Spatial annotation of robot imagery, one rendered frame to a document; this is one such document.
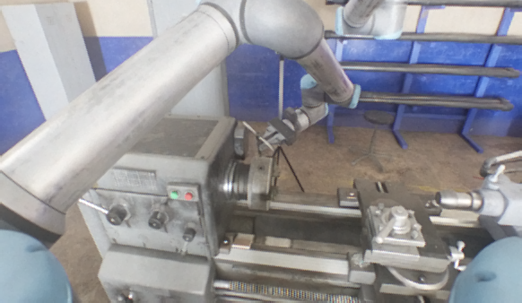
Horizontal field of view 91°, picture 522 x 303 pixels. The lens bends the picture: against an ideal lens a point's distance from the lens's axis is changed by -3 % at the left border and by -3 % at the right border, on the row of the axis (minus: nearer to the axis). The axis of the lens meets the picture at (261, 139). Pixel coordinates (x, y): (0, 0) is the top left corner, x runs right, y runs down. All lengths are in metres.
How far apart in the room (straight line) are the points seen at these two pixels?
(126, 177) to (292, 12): 0.88
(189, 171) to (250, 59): 3.27
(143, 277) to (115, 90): 1.09
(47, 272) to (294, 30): 0.51
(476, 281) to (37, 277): 0.35
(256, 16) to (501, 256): 0.49
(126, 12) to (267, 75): 2.32
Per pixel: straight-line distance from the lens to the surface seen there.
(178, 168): 1.07
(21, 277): 0.30
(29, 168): 0.44
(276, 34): 0.56
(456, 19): 4.46
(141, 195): 1.19
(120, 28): 4.92
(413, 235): 1.12
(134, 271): 1.45
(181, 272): 1.36
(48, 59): 4.35
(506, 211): 1.52
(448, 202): 1.43
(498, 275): 0.30
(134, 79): 0.47
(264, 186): 1.18
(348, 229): 1.66
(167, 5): 4.43
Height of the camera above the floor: 1.90
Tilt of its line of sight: 29 degrees down
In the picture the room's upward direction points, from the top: straight up
